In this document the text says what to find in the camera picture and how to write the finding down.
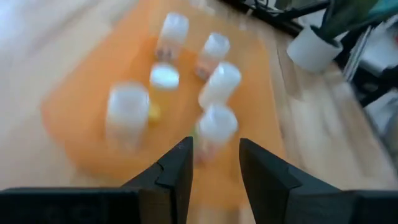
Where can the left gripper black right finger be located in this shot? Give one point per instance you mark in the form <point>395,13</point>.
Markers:
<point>295,202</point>

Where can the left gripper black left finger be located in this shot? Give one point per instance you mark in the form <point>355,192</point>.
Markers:
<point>140,205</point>

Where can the clear pill bottle white cap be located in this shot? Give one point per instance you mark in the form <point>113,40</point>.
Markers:
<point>127,109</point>
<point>214,46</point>
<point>220,84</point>

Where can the clear pill bottle pink label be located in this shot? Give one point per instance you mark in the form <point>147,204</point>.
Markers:
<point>217,124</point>

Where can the yellow pill bottle white cap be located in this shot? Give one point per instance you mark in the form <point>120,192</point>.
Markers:
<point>164,77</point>

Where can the clear pill bottle pink pills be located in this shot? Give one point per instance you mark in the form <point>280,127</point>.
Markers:
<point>172,31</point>

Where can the orange translucent plastic basket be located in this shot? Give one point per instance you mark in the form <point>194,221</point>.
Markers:
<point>93,93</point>

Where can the white plant pot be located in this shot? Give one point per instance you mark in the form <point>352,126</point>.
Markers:
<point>311,51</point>

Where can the white paper sheet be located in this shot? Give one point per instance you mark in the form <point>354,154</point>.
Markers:
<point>379,53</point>

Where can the green potted plant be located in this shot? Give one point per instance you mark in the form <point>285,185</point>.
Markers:
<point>345,15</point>

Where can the black table edge frame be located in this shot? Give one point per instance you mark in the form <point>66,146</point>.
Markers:
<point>273,20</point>

